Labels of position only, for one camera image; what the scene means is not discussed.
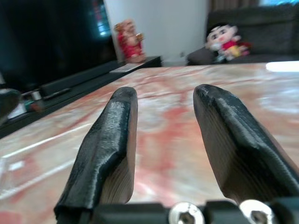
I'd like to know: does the red and gold figurine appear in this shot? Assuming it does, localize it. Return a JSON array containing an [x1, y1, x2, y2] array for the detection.
[[114, 19, 147, 63]]

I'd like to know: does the cartoon boy plush doll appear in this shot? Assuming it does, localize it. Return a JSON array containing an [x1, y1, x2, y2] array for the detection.
[[205, 21, 253, 63]]

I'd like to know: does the large black television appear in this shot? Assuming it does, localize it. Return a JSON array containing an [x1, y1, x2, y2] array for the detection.
[[0, 0, 117, 93]]

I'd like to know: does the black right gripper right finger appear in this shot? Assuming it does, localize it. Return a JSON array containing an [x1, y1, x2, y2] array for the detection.
[[193, 84, 299, 206]]

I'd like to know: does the black soundbar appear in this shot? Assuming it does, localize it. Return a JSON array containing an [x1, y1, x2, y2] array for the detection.
[[39, 61, 119, 101]]

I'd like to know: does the black tv cabinet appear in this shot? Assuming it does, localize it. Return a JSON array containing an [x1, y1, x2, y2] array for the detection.
[[0, 55, 162, 139]]

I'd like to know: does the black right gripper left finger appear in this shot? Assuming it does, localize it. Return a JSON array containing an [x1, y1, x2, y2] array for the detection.
[[54, 86, 138, 224]]

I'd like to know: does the dark grey fabric sofa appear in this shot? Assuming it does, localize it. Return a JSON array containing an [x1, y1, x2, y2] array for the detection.
[[187, 5, 299, 66]]

